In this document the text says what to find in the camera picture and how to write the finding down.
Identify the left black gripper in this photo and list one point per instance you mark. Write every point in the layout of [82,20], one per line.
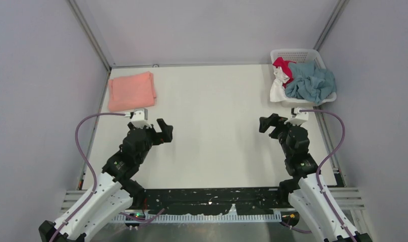
[166,130]

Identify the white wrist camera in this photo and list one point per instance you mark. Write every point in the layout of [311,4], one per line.
[138,119]
[299,117]

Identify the aluminium frame rail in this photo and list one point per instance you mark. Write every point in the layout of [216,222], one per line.
[347,198]

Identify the white t shirt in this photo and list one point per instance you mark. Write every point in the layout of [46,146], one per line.
[277,91]

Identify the white slotted cable duct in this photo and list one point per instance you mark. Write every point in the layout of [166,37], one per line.
[230,217]

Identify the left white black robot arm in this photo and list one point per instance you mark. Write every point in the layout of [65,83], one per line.
[113,191]

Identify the white plastic laundry basket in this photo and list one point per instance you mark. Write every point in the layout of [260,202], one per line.
[300,55]

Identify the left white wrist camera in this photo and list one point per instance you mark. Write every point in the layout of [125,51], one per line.
[138,119]

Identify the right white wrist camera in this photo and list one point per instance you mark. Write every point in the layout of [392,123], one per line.
[299,117]

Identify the blue grey t shirt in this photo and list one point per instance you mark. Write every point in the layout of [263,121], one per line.
[310,82]

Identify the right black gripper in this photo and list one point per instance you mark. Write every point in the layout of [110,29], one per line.
[275,120]

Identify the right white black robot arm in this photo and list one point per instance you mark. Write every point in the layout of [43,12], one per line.
[307,191]

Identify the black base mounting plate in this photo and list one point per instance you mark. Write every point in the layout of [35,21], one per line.
[211,201]

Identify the folded pink t shirt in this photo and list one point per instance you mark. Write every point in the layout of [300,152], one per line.
[131,92]

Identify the red t shirt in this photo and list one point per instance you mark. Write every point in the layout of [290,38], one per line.
[284,68]

